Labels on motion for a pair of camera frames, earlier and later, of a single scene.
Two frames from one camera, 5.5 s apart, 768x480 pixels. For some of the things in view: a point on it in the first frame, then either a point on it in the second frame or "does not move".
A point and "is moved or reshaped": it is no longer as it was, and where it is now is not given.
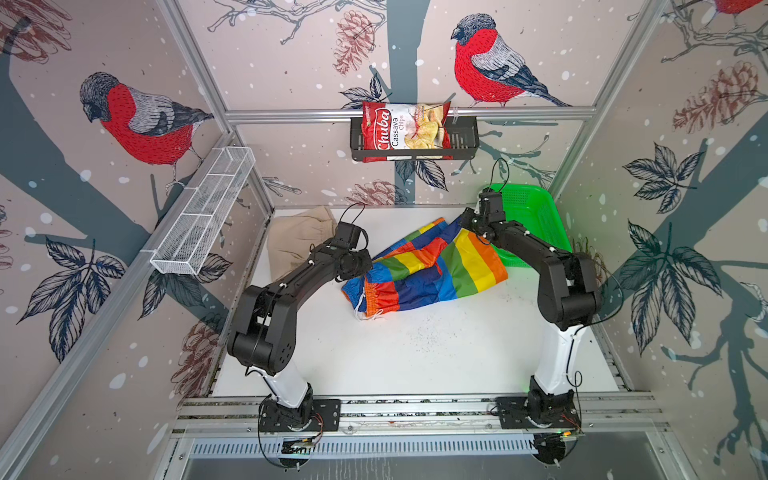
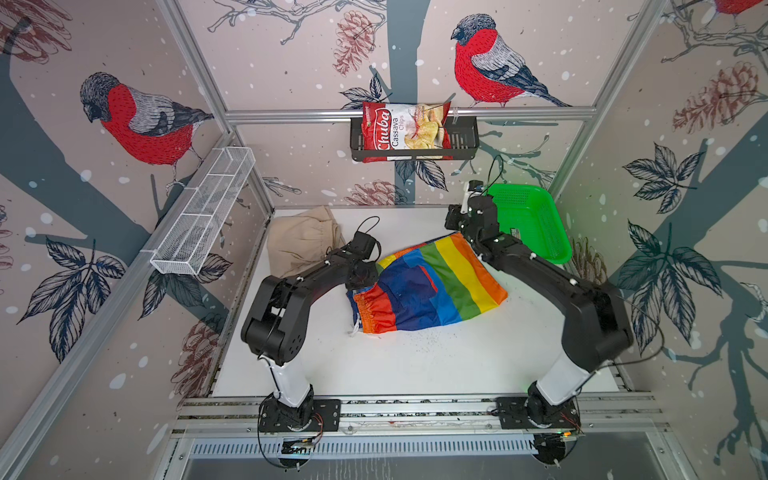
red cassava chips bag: x=404 y=126 does not move
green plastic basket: x=532 y=208 does not move
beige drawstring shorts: x=293 y=235 does not move
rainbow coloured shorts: x=439 y=261 is moved or reshaped
